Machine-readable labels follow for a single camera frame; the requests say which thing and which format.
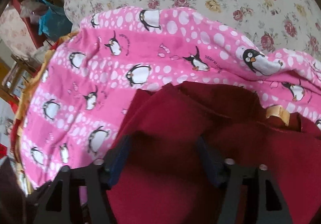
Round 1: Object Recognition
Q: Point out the dark red small garment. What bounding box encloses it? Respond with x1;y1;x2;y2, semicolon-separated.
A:
107;82;320;223

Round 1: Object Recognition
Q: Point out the pink penguin print blanket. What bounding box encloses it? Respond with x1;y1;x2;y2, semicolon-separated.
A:
16;7;320;188

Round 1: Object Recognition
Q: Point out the teal blue bag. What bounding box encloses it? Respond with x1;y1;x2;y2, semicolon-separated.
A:
38;0;72;41

